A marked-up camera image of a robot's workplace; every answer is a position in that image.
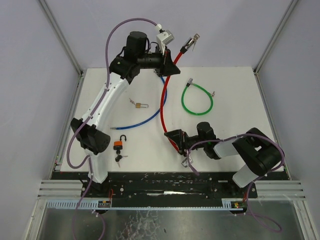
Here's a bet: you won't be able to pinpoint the green cable lock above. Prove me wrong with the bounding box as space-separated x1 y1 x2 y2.
180 78 216 116

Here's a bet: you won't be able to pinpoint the red cable lock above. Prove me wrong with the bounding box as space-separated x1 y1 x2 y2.
159 33 201 148

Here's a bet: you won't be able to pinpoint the brass padlock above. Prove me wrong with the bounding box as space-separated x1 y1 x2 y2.
135 102 149 109

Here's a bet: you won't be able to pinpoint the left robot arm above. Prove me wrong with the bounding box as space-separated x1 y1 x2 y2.
70 30 181 184

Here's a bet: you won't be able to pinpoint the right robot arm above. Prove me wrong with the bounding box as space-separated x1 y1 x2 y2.
164 121 285 188

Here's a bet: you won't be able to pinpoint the orange black padlock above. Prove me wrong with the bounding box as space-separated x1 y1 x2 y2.
113 134 127 155

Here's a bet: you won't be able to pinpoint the black padlock keys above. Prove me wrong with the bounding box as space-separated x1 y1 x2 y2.
115 154 128 168

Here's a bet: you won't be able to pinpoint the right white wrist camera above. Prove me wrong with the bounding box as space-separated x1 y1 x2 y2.
181 156 194 168

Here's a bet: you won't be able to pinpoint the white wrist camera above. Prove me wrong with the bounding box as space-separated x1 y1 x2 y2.
181 156 194 168
154 24 175 55

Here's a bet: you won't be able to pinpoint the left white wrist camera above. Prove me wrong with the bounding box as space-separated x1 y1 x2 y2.
154 24 175 55

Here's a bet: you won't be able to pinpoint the blue cable lock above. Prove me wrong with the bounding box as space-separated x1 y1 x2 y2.
110 75 168 131

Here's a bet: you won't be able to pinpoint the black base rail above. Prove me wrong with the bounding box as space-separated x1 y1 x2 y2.
81 172 258 201

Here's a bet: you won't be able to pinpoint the white slotted cable duct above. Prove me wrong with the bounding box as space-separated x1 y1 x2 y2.
46 196 246 211

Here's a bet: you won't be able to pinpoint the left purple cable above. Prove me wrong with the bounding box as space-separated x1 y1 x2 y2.
66 17 163 240

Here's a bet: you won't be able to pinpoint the purple cable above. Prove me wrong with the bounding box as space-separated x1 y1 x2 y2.
66 17 163 240
186 133 286 233

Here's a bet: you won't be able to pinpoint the left aluminium frame post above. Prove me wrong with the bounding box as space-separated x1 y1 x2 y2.
37 0 84 76

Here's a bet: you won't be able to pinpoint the aluminium frame post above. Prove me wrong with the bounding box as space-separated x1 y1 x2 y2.
253 0 300 75
37 0 84 76

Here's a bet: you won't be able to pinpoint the right aluminium frame post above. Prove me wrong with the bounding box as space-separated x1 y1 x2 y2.
253 0 300 75

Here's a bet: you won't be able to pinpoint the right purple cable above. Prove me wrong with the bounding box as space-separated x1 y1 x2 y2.
186 133 286 233

